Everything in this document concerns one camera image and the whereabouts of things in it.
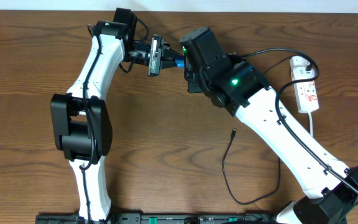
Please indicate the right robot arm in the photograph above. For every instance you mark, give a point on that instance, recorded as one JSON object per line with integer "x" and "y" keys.
{"x": 330, "y": 186}

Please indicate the blue Galaxy smartphone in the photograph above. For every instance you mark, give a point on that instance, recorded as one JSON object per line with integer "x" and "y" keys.
{"x": 179, "y": 63}

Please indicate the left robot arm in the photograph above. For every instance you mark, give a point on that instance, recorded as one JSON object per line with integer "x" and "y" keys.
{"x": 81, "y": 125}

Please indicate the white power strip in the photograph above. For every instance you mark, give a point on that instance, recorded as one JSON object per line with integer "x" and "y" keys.
{"x": 305, "y": 92}

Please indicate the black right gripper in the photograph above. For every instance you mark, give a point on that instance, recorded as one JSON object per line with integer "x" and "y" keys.
{"x": 188, "y": 73}

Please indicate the white USB charger adapter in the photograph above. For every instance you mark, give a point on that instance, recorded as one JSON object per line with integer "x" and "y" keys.
{"x": 300, "y": 66}

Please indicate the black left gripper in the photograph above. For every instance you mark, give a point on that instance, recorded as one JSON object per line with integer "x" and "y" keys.
{"x": 155, "y": 55}

